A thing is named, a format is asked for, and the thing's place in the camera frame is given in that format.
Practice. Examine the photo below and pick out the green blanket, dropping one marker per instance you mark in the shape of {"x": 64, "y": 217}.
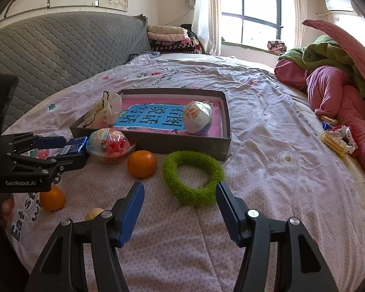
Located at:
{"x": 328, "y": 54}

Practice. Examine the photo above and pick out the black framed window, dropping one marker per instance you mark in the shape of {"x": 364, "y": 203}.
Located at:
{"x": 252, "y": 18}

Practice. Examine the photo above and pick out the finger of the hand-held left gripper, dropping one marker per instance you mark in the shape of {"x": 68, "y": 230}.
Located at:
{"x": 70, "y": 161}
{"x": 51, "y": 143}

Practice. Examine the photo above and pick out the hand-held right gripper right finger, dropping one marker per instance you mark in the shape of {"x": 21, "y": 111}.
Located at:
{"x": 226, "y": 206}

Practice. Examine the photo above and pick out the pink quilt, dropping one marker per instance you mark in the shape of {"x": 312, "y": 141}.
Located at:
{"x": 337, "y": 97}

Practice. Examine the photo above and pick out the printed bed sheet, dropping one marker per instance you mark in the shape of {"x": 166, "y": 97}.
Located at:
{"x": 276, "y": 127}

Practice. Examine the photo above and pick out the blue snack packet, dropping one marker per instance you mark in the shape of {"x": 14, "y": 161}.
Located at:
{"x": 76, "y": 144}

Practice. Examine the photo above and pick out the small blue packet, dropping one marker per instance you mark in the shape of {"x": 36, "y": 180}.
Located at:
{"x": 326, "y": 125}

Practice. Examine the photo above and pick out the white curtain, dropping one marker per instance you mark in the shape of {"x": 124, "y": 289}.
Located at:
{"x": 296, "y": 15}
{"x": 205, "y": 15}

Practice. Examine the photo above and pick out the yellow corn toy with wrappers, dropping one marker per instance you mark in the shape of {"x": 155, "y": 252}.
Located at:
{"x": 330, "y": 141}

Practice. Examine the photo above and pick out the folded patterned clothes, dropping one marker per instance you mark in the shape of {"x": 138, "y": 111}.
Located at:
{"x": 276, "y": 46}

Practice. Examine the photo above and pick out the yellow snack packet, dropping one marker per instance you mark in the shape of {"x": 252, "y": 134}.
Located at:
{"x": 327, "y": 119}

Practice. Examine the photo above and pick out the person's left hand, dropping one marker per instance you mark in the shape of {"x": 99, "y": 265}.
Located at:
{"x": 7, "y": 208}

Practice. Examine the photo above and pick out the blue clear toy egg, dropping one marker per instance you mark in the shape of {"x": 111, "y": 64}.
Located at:
{"x": 109, "y": 146}

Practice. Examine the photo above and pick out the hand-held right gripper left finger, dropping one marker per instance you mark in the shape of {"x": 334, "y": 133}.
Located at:
{"x": 133, "y": 210}

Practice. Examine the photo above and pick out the stack of folded blankets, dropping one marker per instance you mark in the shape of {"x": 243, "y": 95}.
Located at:
{"x": 170, "y": 39}

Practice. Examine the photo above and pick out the pink and blue book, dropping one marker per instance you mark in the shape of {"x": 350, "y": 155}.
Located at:
{"x": 158, "y": 118}

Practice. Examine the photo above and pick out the white toy egg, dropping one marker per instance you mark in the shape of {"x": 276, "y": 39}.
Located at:
{"x": 197, "y": 115}

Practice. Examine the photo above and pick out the walnut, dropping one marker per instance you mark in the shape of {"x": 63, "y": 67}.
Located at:
{"x": 94, "y": 213}

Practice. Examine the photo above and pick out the grey quilted headboard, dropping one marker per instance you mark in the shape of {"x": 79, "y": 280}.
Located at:
{"x": 64, "y": 51}

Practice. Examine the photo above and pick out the pink cushion cover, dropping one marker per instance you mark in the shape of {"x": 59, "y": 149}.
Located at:
{"x": 337, "y": 36}

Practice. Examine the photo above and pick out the grey cardboard box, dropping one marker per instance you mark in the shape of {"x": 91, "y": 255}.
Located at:
{"x": 182, "y": 147}

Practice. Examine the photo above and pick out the orange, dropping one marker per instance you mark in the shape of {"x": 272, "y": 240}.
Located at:
{"x": 52, "y": 199}
{"x": 142, "y": 164}

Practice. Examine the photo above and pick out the white air conditioner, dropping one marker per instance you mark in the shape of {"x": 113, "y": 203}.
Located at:
{"x": 340, "y": 5}

